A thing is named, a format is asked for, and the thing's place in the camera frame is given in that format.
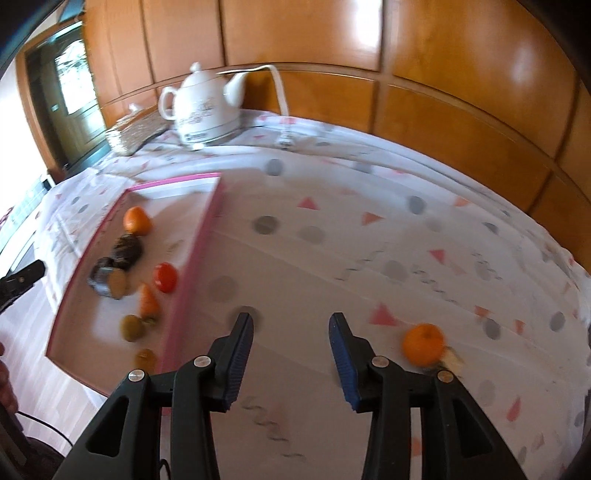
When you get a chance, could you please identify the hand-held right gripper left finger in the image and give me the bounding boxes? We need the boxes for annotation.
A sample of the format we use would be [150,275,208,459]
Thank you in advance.
[53,312,256,480]

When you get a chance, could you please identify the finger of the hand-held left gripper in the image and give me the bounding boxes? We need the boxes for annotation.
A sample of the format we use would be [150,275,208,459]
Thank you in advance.
[0,260,47,315]

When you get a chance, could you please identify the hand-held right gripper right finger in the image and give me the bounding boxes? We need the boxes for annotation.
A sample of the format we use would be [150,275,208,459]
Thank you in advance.
[328,312,527,480]

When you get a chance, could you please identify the toy orange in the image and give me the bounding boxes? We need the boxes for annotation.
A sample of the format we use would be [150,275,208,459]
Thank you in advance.
[123,206,153,236]
[402,323,445,367]

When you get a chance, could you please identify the toy avocado half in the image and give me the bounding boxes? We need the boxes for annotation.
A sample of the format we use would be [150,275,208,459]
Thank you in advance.
[88,257,131,300]

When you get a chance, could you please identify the pink tray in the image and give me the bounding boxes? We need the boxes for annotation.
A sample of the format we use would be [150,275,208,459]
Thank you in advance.
[45,172,223,398]

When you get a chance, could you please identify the tan toy fruit slice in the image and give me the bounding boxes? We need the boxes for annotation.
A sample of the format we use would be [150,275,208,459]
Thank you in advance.
[438,348,464,371]

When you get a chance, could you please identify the toy carrot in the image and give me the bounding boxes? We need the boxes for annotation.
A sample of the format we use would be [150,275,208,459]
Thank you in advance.
[139,282,161,320]

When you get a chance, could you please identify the dark brown toy fruit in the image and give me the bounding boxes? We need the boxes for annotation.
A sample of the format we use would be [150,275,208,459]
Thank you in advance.
[111,234,144,269]

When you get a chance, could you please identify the olive green toy fruit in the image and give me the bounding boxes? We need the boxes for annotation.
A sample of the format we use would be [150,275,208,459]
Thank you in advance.
[121,315,146,342]

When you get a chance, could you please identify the red toy tomato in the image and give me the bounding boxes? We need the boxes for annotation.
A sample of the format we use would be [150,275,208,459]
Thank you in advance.
[153,262,179,294]

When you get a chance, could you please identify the person's left hand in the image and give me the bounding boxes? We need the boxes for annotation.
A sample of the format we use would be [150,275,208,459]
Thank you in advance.
[0,357,19,411]

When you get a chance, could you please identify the white patterned tablecloth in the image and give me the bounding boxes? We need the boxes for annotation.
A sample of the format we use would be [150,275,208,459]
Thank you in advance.
[0,108,591,480]

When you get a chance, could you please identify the wicker basket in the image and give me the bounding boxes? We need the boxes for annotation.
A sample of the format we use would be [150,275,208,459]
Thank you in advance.
[105,105,169,155]

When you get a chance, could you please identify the dark glass door cabinet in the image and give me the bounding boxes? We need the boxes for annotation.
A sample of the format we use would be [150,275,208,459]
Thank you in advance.
[23,21,109,178]

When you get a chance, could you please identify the kettle base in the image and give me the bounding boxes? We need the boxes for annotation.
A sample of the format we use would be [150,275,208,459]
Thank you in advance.
[175,124,241,147]

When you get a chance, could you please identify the white ceramic kettle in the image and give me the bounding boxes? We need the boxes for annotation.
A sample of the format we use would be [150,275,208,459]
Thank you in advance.
[158,62,246,139]

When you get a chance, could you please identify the wooden wardrobe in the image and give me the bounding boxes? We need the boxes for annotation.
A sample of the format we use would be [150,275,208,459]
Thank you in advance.
[16,0,591,278]

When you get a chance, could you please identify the black cable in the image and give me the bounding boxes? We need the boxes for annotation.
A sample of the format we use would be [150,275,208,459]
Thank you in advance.
[16,411,77,455]

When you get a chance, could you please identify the white power cord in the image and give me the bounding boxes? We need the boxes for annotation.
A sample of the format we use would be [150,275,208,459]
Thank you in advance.
[217,65,296,146]

